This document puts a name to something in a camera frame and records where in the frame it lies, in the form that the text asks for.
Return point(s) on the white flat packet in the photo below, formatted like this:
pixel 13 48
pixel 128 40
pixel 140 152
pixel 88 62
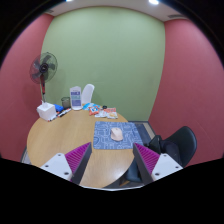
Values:
pixel 101 114

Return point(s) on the white yellow snack packet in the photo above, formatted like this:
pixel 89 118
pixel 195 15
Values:
pixel 112 115

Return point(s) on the light blue packet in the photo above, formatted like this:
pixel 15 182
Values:
pixel 87 105

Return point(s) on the small black object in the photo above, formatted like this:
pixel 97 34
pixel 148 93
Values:
pixel 104 107

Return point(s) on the white marker black cap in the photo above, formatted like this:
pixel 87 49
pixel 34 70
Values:
pixel 63 113
pixel 55 116

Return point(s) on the round ceiling light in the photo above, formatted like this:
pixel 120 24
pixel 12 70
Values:
pixel 69 0
pixel 153 1

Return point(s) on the black standing fan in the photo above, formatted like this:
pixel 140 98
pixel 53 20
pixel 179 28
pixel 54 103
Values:
pixel 43 68

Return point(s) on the blue-grey patterned mouse pad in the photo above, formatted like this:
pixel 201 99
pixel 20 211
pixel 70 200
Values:
pixel 101 135

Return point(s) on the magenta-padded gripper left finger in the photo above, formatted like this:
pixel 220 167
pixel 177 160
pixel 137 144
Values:
pixel 63 165

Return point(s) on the red snack packet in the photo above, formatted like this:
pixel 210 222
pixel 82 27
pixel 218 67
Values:
pixel 94 110

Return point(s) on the black office chair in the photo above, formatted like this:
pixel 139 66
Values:
pixel 181 143

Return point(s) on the orange snack packet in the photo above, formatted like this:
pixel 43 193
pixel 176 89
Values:
pixel 111 110

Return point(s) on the pale pink computer mouse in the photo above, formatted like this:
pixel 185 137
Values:
pixel 116 134

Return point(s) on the white tissue box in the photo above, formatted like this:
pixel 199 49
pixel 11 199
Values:
pixel 46 111

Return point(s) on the white marker red cap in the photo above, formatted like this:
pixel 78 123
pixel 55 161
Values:
pixel 52 118
pixel 66 110

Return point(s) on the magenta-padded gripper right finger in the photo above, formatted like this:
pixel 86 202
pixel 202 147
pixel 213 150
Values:
pixel 160 165

